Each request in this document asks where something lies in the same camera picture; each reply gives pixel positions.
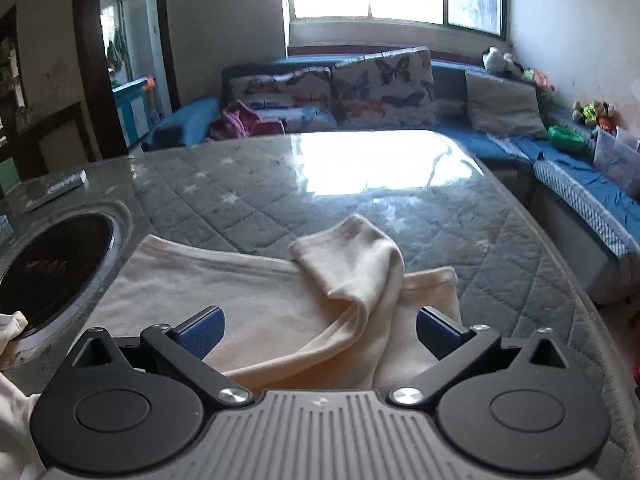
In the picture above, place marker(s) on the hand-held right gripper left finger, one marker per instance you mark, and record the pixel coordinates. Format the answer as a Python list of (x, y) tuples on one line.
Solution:
[(202, 334)]

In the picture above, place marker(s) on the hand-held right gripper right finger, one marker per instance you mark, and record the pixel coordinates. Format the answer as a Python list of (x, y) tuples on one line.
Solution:
[(434, 332)]

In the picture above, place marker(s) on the cream garment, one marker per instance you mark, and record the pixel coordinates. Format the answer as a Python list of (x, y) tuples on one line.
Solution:
[(260, 305)]

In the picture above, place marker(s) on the round black induction cooker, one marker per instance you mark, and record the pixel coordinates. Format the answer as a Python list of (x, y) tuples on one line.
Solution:
[(55, 265)]

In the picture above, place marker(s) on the white cloth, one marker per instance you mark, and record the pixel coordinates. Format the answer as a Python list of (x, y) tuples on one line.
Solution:
[(12, 410)]

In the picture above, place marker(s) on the grey remote control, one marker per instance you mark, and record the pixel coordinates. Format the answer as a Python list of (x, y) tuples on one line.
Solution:
[(55, 189)]

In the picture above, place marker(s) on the blue sofa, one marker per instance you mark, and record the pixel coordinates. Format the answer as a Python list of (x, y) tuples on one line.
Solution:
[(190, 120)]

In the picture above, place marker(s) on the pink cloth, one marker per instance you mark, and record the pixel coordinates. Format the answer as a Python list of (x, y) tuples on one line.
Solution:
[(240, 120)]

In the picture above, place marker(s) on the blue cabinet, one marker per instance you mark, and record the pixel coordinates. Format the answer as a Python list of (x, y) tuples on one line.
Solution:
[(132, 110)]

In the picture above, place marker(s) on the grey cushion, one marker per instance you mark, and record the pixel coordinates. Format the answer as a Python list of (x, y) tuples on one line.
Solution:
[(502, 102)]

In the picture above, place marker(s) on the butterfly print cushion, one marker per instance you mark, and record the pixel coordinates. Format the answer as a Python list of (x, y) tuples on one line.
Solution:
[(285, 95), (385, 90)]

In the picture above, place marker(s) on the dark wooden sideboard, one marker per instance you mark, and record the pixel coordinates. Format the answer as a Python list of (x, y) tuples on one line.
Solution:
[(55, 135)]

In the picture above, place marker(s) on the clear plastic box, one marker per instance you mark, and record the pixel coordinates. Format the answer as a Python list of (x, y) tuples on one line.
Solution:
[(617, 160)]

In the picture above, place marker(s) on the orange toy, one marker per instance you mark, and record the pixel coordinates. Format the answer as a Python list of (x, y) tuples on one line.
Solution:
[(148, 83)]

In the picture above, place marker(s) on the colourful plush toys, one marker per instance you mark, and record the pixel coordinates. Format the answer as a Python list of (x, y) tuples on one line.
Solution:
[(592, 112)]

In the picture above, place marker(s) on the white plush toy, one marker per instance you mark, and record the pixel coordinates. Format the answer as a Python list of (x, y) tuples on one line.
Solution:
[(495, 60)]

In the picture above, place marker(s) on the dark wooden door frame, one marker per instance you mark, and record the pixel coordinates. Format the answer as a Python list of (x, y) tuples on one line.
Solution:
[(92, 60)]

